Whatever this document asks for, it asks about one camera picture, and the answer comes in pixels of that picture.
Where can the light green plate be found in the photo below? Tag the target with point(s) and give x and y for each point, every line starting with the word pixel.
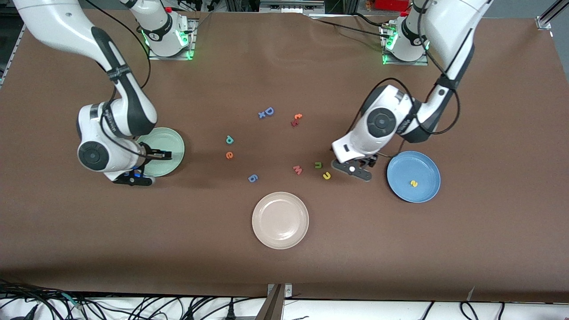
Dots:
pixel 174 141

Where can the white tape scrap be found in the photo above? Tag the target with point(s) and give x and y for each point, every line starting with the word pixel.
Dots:
pixel 470 294

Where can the silver frame bar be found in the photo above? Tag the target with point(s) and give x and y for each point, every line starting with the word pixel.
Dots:
pixel 291 6

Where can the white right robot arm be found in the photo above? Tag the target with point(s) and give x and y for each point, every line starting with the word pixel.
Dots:
pixel 95 153

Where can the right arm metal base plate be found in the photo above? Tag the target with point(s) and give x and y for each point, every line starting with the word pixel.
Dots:
pixel 192 44

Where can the blue foam digit 6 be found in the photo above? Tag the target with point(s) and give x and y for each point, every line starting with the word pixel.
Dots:
pixel 250 177

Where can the pink foam letter w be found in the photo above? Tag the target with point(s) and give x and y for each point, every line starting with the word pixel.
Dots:
pixel 298 170

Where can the beige plate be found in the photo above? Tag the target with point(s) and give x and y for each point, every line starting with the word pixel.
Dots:
pixel 280 220

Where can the aluminium corner extrusion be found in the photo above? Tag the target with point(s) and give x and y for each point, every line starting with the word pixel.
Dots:
pixel 546 18

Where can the black power plug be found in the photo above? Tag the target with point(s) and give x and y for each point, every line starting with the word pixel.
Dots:
pixel 230 313

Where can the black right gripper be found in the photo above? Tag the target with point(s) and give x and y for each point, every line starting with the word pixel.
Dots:
pixel 150 155

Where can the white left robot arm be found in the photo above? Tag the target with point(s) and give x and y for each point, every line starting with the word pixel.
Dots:
pixel 382 122

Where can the small metal bracket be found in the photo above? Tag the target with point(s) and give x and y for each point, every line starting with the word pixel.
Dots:
pixel 288 291

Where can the blue foam letter D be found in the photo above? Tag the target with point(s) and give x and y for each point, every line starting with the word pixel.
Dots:
pixel 266 112

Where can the teal foam letter p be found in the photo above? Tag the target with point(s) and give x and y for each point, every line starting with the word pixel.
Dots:
pixel 229 142

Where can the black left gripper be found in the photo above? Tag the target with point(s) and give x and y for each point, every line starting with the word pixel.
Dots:
pixel 371 160

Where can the brown table cover mat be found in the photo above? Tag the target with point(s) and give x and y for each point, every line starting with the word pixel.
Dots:
pixel 89 244

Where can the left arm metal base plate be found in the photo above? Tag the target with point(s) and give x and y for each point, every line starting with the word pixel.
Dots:
pixel 400 62

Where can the red box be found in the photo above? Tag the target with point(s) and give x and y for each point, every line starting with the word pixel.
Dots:
pixel 391 4

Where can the blue plate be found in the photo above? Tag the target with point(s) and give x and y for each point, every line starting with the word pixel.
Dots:
pixel 422 169

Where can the aluminium profile post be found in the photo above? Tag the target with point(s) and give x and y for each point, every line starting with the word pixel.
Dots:
pixel 271 309

